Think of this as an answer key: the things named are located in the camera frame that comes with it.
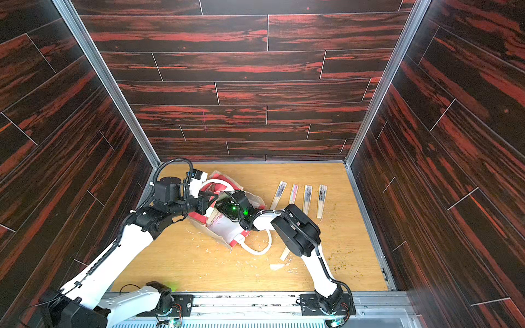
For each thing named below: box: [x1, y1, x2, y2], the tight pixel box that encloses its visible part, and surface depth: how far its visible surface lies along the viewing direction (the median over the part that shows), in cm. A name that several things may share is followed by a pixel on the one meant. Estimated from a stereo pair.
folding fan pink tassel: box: [288, 183, 299, 205], surface depth 107 cm
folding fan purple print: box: [302, 185, 314, 216], surface depth 107 cm
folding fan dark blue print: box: [317, 184, 329, 219], surface depth 107 cm
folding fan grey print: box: [270, 180, 288, 210], surface depth 107 cm
